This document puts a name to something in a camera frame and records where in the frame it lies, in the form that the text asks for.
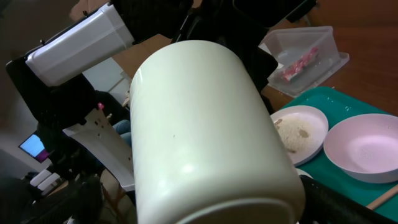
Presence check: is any pile of rice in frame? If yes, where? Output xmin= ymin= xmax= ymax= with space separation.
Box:
xmin=274 ymin=116 xmax=315 ymax=154

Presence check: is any red snack wrapper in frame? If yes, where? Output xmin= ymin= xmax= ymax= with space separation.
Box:
xmin=279 ymin=47 xmax=319 ymax=82

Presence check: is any pink bowl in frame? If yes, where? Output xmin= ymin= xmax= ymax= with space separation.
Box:
xmin=323 ymin=113 xmax=397 ymax=184

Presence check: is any pale green cup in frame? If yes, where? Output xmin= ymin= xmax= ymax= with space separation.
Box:
xmin=130 ymin=40 xmax=305 ymax=223

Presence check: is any clear plastic bin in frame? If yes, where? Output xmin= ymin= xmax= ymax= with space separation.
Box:
xmin=259 ymin=26 xmax=349 ymax=97

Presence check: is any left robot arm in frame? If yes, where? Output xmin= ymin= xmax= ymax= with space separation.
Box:
xmin=6 ymin=1 xmax=285 ymax=192

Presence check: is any pink plate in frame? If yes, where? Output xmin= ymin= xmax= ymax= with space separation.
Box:
xmin=271 ymin=105 xmax=329 ymax=166

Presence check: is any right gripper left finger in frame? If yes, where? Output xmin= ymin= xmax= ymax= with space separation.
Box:
xmin=20 ymin=175 xmax=103 ymax=224

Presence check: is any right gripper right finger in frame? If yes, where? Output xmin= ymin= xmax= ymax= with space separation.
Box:
xmin=298 ymin=175 xmax=397 ymax=224

